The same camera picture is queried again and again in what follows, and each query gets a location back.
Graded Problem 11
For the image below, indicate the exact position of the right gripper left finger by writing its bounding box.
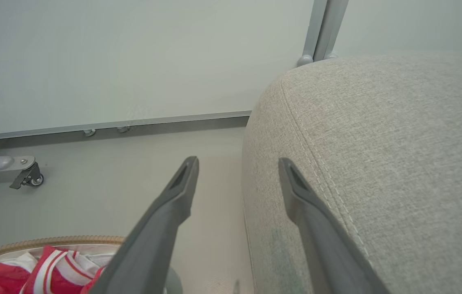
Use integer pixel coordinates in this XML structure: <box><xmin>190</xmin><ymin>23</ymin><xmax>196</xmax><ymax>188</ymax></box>
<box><xmin>89</xmin><ymin>156</ymin><xmax>200</xmax><ymax>294</ymax></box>

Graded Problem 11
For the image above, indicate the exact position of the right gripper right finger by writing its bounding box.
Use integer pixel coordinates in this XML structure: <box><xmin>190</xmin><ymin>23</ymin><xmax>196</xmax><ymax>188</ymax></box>
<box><xmin>278</xmin><ymin>158</ymin><xmax>391</xmax><ymax>294</ymax></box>

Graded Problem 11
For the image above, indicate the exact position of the red and white jersey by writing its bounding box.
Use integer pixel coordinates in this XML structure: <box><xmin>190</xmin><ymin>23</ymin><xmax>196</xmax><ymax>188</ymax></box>
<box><xmin>0</xmin><ymin>246</ymin><xmax>107</xmax><ymax>294</ymax></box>

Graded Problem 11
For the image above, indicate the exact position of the white basket with brown rim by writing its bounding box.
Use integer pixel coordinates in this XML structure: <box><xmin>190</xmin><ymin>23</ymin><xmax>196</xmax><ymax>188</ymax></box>
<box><xmin>0</xmin><ymin>236</ymin><xmax>182</xmax><ymax>294</ymax></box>

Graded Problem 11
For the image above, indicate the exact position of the white basket liner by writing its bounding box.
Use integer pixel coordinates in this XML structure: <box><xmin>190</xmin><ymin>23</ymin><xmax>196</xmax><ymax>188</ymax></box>
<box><xmin>0</xmin><ymin>252</ymin><xmax>39</xmax><ymax>272</ymax></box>

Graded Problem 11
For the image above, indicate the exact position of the beige grey fabric sofa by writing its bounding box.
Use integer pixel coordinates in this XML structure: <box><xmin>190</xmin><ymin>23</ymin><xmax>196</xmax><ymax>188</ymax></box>
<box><xmin>242</xmin><ymin>53</ymin><xmax>462</xmax><ymax>294</ymax></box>

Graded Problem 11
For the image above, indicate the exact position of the black caster wheel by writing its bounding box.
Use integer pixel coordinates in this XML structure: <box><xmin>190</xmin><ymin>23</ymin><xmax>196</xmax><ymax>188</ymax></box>
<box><xmin>9</xmin><ymin>162</ymin><xmax>44</xmax><ymax>189</ymax></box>

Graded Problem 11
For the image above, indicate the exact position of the grey partition bottom rail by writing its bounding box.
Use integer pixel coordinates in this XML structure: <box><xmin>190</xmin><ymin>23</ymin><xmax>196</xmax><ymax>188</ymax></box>
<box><xmin>0</xmin><ymin>110</ymin><xmax>253</xmax><ymax>142</ymax></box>

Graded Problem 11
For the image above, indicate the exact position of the grey partition post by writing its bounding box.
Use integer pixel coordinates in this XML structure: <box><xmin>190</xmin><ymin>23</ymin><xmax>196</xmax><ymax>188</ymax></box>
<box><xmin>314</xmin><ymin>0</ymin><xmax>350</xmax><ymax>62</ymax></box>
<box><xmin>297</xmin><ymin>0</ymin><xmax>328</xmax><ymax>67</ymax></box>

